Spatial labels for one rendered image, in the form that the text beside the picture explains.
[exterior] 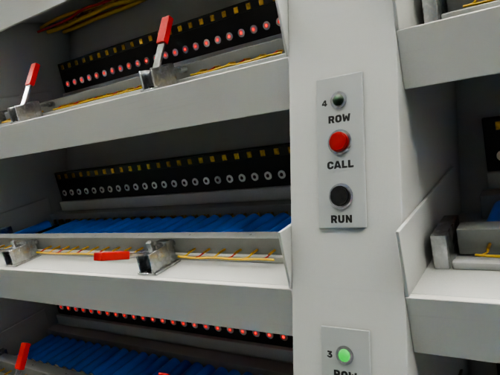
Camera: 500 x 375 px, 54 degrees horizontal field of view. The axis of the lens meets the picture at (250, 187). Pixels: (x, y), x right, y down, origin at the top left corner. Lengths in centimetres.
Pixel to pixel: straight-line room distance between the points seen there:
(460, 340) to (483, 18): 22
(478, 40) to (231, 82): 22
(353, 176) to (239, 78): 15
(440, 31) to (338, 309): 22
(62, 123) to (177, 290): 28
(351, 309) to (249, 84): 22
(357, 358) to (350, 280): 6
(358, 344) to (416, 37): 23
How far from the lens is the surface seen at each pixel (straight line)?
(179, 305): 51
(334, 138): 39
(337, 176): 39
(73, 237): 70
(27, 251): 75
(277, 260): 48
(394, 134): 38
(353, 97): 40
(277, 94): 45
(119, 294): 57
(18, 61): 98
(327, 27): 43
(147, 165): 75
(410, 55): 40
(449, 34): 40
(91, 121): 62
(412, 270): 39
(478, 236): 43
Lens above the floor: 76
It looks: 5 degrees up
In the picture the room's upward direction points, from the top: straight up
